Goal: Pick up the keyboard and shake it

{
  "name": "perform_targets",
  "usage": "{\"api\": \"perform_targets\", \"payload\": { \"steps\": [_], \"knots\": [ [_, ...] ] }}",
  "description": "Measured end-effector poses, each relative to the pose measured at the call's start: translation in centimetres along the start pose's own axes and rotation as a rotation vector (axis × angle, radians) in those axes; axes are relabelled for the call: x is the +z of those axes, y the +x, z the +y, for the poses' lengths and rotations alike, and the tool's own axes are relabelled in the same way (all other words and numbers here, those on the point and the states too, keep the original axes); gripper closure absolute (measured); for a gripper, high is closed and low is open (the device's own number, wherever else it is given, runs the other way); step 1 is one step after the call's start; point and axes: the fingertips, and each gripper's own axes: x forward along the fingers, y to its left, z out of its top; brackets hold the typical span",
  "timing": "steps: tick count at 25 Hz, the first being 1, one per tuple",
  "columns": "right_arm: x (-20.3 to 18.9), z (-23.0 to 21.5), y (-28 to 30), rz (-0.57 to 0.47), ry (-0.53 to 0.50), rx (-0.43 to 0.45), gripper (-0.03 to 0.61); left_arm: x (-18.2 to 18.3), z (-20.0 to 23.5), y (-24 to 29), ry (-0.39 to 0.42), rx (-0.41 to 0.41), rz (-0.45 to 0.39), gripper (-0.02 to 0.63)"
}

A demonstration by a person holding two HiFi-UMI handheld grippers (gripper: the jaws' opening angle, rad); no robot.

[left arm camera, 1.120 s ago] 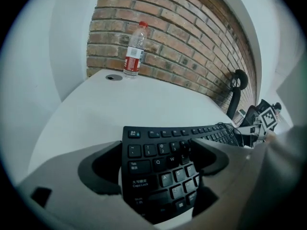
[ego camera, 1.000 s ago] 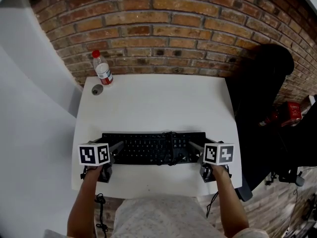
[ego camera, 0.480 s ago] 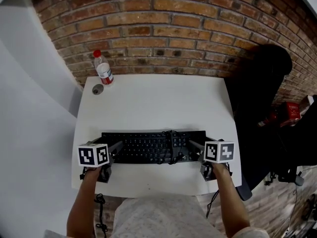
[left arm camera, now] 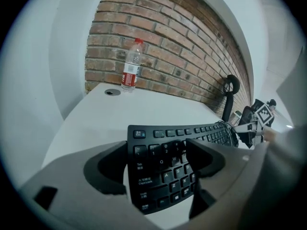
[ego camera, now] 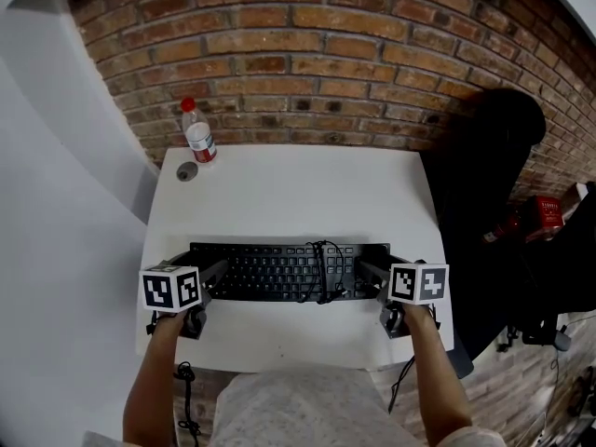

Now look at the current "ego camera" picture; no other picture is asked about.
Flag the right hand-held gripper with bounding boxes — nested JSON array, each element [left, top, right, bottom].
[[355, 252, 451, 340]]

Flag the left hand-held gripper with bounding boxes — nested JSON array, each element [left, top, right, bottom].
[[139, 251, 230, 342]]

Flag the black computer keyboard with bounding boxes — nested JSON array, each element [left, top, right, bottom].
[[189, 241, 392, 304]]

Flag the person's right forearm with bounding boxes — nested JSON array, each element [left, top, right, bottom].
[[399, 303, 474, 447]]

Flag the person's left forearm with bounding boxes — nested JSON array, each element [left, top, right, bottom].
[[121, 308, 196, 447]]

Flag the red bottle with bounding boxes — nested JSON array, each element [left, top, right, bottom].
[[481, 210, 523, 246]]

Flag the black office chair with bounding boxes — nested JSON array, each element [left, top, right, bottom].
[[420, 88, 575, 377]]

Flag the clear red-capped plastic bottle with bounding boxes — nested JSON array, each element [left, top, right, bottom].
[[180, 97, 219, 165]]

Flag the red box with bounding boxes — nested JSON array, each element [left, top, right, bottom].
[[524, 195, 567, 242]]

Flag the person's grey speckled clothing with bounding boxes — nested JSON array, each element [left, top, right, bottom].
[[210, 369, 423, 447]]

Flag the black keyboard cable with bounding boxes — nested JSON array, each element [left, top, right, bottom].
[[296, 238, 349, 305]]

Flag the grey desk cable grommet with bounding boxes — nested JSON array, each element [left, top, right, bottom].
[[175, 160, 200, 183]]

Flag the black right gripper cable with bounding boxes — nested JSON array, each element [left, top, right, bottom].
[[386, 354, 417, 414]]

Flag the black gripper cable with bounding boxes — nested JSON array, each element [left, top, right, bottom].
[[386, 354, 417, 414], [173, 360, 203, 447]]

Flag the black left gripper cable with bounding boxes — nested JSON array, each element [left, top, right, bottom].
[[173, 360, 203, 447]]

